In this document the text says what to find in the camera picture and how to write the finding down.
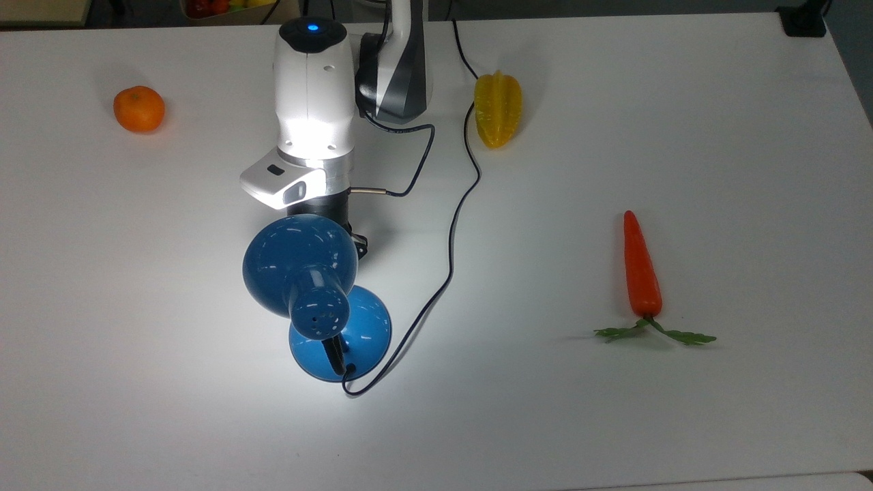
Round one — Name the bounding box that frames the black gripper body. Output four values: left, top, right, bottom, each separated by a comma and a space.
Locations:
286, 192, 353, 230

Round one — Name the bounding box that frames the blue gooseneck desk lamp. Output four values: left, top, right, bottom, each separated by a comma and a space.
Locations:
242, 213, 393, 383

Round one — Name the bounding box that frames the yellow toy star fruit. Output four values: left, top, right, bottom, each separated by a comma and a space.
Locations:
473, 70, 524, 149

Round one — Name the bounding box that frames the orange mandarin fruit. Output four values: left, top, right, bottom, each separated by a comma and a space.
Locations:
113, 85, 166, 134

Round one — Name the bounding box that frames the box of toy fruit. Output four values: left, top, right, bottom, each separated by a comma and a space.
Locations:
179, 0, 302, 25

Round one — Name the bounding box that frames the orange toy carrot with leaves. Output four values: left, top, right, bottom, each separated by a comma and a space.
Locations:
593, 210, 718, 346

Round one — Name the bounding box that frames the wooden board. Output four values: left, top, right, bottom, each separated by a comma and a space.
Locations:
0, 0, 93, 28

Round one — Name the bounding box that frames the black corner table clamp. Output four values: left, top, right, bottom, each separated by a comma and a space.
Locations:
776, 0, 830, 38

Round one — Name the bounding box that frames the black lamp power cable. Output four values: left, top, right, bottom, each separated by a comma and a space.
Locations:
341, 19, 482, 398

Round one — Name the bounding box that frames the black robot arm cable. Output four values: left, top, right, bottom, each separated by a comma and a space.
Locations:
358, 109, 437, 198

